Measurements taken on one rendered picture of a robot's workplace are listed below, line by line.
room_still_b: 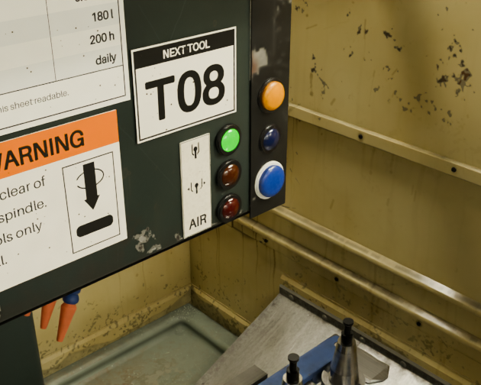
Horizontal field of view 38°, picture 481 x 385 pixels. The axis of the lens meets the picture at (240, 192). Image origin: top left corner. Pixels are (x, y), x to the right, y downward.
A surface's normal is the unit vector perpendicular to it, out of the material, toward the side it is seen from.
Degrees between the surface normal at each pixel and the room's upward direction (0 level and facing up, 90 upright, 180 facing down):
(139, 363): 0
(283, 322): 24
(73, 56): 90
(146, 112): 90
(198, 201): 90
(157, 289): 90
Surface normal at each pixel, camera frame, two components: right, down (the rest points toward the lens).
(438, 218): -0.74, 0.31
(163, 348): 0.00, -0.89
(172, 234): 0.68, 0.33
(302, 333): -0.30, -0.68
